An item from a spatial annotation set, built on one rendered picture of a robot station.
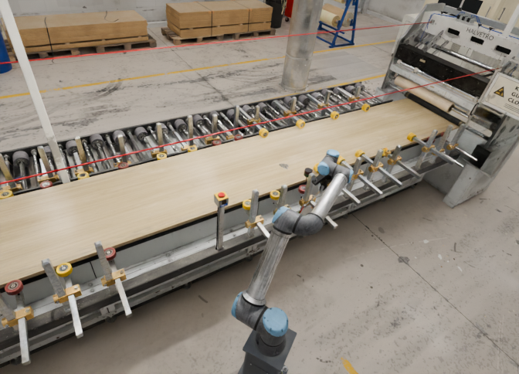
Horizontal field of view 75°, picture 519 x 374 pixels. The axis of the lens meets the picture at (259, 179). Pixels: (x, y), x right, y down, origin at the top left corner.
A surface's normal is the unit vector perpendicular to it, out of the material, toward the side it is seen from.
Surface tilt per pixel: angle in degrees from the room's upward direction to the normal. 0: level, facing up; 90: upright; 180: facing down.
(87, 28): 90
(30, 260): 0
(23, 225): 0
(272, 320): 5
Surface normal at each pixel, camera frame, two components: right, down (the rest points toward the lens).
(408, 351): 0.10, -0.76
